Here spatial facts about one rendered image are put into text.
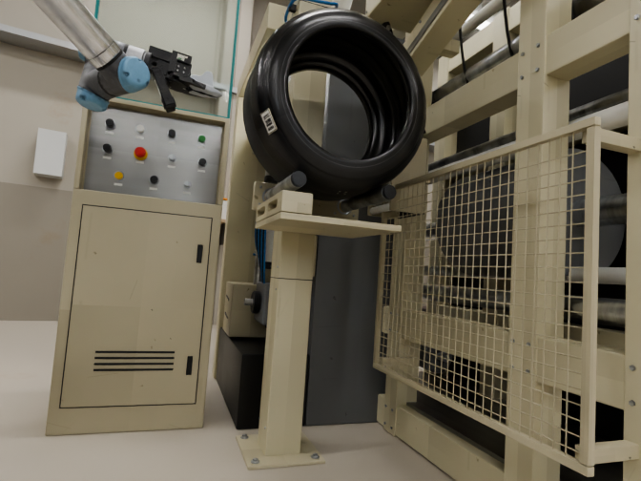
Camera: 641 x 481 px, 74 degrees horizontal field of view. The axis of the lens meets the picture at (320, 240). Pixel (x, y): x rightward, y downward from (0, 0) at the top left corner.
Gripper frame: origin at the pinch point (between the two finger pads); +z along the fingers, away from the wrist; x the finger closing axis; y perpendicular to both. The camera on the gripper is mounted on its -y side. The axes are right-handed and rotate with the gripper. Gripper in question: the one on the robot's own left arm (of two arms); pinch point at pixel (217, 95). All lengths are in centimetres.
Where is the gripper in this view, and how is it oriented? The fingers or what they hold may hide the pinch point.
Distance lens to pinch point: 131.2
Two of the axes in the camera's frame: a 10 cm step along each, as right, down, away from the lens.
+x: -3.3, 0.5, 9.4
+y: 1.8, -9.8, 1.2
